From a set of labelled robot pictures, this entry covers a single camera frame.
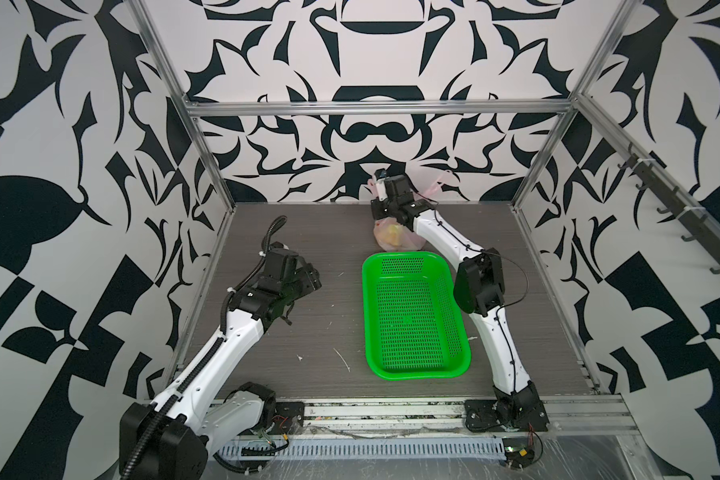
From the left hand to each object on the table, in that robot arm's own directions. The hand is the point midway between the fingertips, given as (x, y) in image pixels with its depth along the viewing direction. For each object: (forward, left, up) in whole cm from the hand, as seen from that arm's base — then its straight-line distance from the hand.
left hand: (309, 271), depth 80 cm
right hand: (+28, -19, -1) cm, 34 cm away
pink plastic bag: (+19, -25, -9) cm, 32 cm away
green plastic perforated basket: (-8, -29, -18) cm, 35 cm away
